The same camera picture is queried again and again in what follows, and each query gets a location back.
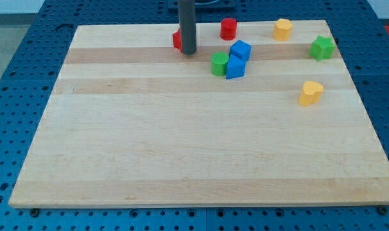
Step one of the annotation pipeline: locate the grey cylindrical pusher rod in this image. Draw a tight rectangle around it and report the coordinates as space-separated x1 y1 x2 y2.
178 0 197 55

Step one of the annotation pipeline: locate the yellow heart block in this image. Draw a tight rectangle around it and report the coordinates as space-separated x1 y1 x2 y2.
298 81 324 107

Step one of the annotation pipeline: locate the red star block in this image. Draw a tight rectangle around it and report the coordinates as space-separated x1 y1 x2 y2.
172 28 182 52

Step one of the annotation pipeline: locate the red cylinder block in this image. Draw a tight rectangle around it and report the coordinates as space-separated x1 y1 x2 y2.
220 18 237 40

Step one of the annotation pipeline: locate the green cylinder block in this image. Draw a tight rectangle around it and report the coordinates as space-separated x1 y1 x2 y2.
211 52 229 76

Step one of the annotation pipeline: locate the blue cube block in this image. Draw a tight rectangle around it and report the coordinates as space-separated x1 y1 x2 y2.
229 40 252 62

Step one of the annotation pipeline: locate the blue pentagon block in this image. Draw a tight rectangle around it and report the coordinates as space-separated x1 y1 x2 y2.
226 55 246 79

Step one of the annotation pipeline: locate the yellow hexagon block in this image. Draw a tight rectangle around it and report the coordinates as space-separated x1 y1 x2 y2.
272 19 293 41

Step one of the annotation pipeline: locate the wooden board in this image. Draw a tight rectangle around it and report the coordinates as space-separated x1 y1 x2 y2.
9 20 389 209

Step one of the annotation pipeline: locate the green star block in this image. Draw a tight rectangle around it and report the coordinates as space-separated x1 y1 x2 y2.
309 35 336 61

